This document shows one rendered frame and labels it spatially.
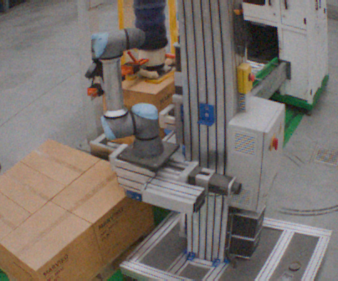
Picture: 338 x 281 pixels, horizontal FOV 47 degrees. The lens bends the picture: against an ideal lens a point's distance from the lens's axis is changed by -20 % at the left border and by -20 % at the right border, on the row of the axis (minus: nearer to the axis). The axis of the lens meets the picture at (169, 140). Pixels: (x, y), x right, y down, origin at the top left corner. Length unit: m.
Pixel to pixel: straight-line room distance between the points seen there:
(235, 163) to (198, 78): 0.43
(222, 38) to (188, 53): 0.20
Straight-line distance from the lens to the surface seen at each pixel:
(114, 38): 2.03
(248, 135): 2.11
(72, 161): 3.26
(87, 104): 4.27
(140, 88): 2.91
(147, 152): 2.25
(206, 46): 2.07
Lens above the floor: 2.24
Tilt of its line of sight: 30 degrees down
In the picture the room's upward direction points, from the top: 3 degrees counter-clockwise
